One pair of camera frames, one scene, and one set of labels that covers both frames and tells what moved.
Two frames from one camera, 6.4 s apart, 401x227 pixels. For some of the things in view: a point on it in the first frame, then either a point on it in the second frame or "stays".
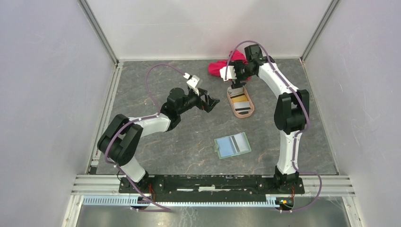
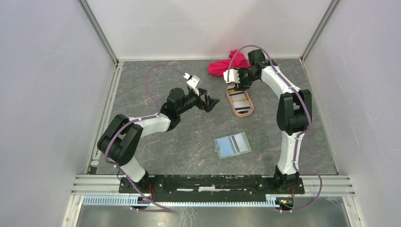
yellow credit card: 241,98 -> 232,91
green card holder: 232,144 stays
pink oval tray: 244,116 stays
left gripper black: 211,102 stays
